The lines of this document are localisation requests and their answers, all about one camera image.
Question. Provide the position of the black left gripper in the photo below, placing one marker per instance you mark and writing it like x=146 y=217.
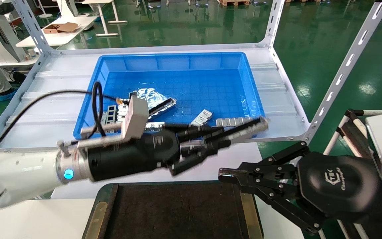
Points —
x=134 y=156

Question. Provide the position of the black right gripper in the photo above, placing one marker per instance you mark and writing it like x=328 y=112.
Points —
x=337 y=184

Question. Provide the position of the silver metal channel bracket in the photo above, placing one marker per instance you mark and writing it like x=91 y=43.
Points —
x=263 y=123

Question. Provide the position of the black container with brass edges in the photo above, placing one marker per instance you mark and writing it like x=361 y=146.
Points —
x=177 y=212

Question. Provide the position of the long flat silver plate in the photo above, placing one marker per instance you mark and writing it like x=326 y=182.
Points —
x=234 y=121

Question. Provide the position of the blue plastic bin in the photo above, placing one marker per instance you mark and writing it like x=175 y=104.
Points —
x=194 y=79

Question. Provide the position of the crumpled silver foil bag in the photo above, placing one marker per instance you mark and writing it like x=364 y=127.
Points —
x=151 y=96

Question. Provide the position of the dark metal slotted plate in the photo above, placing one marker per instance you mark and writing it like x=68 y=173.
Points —
x=111 y=113

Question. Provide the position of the grey metal slotted plate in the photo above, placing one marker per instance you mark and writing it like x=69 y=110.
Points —
x=104 y=118

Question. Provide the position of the wooden pallet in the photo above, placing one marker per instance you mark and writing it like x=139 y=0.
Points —
x=234 y=2

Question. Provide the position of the white desk with T legs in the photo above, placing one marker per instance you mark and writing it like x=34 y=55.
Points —
x=106 y=20

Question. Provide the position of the white table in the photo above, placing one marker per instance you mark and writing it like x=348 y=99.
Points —
x=58 y=38

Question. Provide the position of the open cardboard box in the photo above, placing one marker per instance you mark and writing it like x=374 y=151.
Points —
x=61 y=28

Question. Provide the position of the small white cup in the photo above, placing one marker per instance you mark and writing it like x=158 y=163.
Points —
x=31 y=54

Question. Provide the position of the white round stand base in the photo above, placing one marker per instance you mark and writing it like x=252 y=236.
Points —
x=46 y=15

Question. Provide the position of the short flat silver bracket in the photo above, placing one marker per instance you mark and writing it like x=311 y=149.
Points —
x=202 y=118

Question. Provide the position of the flat silver slotted bracket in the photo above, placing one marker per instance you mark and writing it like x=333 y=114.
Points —
x=154 y=125

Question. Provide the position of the long silver channel bracket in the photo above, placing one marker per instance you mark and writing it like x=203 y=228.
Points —
x=161 y=108

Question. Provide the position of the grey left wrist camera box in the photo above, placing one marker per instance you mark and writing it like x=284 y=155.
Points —
x=136 y=114

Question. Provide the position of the white pipe frame cart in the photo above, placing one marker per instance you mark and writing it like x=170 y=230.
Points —
x=348 y=129

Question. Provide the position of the silver camera mount bracket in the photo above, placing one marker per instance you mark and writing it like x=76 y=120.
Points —
x=101 y=141

